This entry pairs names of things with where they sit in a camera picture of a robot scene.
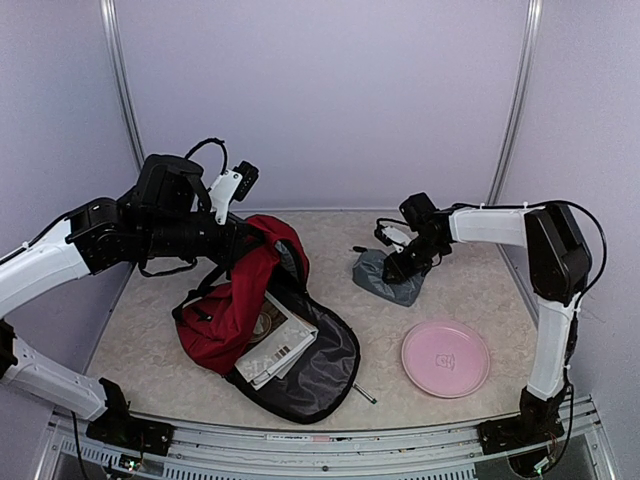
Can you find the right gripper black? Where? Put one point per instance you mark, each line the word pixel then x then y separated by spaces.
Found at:
pixel 398 277

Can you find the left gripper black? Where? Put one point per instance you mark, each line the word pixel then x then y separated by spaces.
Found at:
pixel 233 247

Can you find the grey fabric pouch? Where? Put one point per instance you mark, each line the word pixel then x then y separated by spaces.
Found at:
pixel 367 273

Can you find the red student backpack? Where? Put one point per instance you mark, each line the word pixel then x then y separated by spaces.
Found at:
pixel 253 321

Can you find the white large book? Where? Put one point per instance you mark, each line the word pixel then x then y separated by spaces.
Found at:
pixel 279 339

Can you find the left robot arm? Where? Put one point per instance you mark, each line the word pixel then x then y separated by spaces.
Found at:
pixel 169 212

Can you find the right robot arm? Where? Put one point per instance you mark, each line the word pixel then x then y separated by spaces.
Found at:
pixel 560 267

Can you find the pink round plate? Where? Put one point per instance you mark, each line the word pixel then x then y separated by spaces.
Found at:
pixel 445 359

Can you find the clear white pen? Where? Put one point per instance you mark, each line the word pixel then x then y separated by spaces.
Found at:
pixel 370 398

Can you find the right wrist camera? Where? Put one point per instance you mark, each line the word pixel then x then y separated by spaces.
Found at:
pixel 387 232

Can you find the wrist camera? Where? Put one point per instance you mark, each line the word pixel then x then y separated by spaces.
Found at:
pixel 232 185
pixel 387 232

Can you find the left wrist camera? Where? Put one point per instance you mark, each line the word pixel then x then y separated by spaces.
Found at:
pixel 232 185

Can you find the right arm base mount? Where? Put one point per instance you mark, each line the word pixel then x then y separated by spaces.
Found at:
pixel 538 421

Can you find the front metal rail frame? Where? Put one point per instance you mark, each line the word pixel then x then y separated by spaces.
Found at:
pixel 209 451

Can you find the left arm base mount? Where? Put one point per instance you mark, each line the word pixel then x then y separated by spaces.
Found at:
pixel 118 427

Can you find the left metal corner post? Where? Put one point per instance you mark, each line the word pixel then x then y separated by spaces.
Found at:
pixel 110 24

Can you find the metal corner post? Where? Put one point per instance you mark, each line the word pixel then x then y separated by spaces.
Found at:
pixel 110 24
pixel 518 101

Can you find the right metal corner post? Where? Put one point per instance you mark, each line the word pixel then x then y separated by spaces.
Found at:
pixel 518 101

